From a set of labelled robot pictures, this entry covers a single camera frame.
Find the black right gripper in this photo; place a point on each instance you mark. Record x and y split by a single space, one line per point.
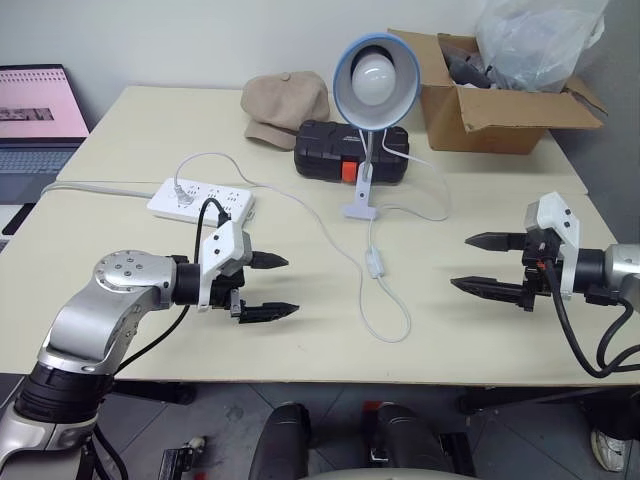
537 272

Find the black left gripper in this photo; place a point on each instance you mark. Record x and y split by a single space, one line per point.
227 292

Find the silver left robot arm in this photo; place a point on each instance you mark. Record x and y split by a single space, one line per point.
120 285

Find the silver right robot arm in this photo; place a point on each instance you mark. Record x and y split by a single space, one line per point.
620 265

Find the blue white clip desk lamp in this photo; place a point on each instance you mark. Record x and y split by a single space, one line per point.
345 95

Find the white power strip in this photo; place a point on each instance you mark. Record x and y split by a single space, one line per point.
220 197

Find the brown cardboard box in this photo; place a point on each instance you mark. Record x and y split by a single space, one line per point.
490 120

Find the black case with orange latch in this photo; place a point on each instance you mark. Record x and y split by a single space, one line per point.
320 150

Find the dark rounded shape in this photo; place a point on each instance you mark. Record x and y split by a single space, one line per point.
410 435
280 440

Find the white caster wheel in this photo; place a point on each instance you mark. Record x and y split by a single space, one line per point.
196 444

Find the beige newsboy cap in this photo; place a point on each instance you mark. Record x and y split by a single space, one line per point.
282 105

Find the white sneaker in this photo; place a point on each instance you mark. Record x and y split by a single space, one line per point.
609 450

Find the clear plastic bag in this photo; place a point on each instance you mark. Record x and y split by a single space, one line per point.
535 45

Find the white light bulb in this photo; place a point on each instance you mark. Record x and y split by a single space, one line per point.
372 75

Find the flat black device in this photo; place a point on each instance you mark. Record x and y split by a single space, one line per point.
17 217

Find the grey laptop with pink screen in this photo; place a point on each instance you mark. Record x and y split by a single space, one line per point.
35 105

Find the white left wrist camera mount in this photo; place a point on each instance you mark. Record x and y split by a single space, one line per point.
220 245

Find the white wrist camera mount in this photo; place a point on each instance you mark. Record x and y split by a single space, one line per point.
555 210
220 245

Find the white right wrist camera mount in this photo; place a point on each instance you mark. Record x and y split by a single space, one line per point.
555 210

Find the black table frame bar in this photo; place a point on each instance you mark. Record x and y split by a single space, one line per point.
540 400
155 392

